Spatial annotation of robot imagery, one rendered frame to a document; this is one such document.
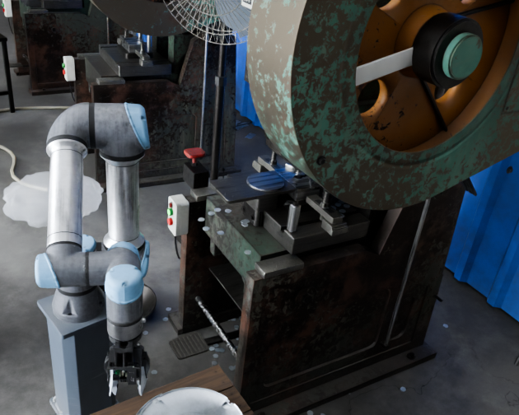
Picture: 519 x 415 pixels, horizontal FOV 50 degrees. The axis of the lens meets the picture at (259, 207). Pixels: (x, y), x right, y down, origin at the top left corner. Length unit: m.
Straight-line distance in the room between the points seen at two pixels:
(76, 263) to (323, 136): 0.59
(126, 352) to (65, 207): 0.35
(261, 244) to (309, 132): 0.63
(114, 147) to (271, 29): 0.53
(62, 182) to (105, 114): 0.21
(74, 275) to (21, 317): 1.25
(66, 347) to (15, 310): 0.77
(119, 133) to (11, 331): 1.22
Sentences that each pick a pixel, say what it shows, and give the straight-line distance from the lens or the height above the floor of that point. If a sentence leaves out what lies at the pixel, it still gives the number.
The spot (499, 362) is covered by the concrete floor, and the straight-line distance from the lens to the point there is 2.59.
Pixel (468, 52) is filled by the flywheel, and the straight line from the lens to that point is 1.31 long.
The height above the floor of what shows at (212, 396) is 0.38.
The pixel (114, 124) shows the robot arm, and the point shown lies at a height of 1.06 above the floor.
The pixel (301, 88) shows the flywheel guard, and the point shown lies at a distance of 1.12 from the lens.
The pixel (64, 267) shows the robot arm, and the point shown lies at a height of 0.86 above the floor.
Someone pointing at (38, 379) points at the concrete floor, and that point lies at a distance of 2.22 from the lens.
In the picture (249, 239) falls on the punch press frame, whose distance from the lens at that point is 1.74.
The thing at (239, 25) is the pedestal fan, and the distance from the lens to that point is 2.41.
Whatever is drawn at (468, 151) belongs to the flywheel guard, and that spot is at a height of 1.06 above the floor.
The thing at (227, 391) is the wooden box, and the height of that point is 0.35.
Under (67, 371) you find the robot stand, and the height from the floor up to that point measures 0.27.
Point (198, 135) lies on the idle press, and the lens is 3.41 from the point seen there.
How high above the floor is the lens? 1.60
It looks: 30 degrees down
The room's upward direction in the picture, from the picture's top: 7 degrees clockwise
